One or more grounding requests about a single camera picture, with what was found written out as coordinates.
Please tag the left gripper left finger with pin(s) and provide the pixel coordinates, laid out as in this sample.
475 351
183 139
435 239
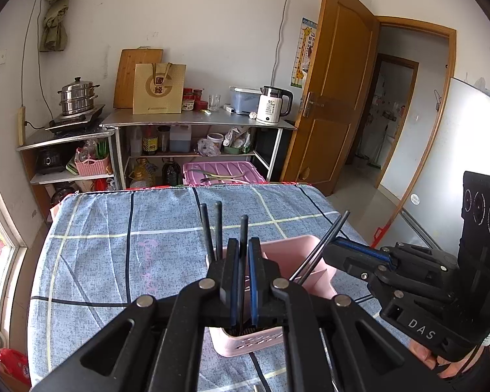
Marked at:
153 345

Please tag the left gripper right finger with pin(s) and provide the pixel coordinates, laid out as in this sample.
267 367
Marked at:
332 344

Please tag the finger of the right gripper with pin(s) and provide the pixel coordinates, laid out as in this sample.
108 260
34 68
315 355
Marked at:
363 253
333 256

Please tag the right human hand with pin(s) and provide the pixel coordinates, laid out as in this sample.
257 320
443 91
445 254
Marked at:
448 369

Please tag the blue plaid tablecloth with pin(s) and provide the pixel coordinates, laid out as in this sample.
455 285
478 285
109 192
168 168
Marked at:
105 249

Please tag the wooden door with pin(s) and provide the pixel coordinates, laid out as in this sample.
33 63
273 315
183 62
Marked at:
334 94

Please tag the white refrigerator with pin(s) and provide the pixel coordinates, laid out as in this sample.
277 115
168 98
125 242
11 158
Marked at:
431 214

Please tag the purple plastic crate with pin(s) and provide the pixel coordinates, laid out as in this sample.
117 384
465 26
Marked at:
220 172

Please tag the cooking oil bottle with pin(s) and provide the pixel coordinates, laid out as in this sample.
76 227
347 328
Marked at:
143 175

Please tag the white electric kettle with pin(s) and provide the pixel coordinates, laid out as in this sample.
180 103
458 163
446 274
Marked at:
274 103

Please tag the clear plastic storage box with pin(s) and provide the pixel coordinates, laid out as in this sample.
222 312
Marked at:
244 100

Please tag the pink woven basket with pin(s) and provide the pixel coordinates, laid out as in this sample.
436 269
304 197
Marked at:
91 167

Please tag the wooden side shelf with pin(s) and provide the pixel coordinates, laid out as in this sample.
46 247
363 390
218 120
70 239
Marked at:
46 155

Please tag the clear drinking glass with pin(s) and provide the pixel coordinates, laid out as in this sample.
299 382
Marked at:
214 102

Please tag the soy sauce bottle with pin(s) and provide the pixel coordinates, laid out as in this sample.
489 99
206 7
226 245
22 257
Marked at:
149 140

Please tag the red jar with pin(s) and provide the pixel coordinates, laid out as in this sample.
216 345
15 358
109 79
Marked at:
188 99

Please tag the metal shelf table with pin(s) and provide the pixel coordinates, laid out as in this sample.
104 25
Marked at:
202 123

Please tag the black induction cooker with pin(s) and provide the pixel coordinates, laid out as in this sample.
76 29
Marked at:
77 121

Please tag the wooden cutting board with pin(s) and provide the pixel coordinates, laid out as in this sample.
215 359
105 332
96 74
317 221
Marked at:
129 59

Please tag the tan paper gift bag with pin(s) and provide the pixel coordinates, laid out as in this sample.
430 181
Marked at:
158 88

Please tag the stainless steel steamer pot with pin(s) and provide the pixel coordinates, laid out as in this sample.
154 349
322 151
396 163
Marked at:
77 97

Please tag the green hanging cloth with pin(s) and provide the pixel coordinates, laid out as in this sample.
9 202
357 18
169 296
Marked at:
54 37

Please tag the giraffe wall poster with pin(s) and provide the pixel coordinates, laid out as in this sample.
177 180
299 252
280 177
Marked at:
301 65

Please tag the power strip on wall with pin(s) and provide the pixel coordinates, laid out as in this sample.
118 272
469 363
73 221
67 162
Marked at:
21 126

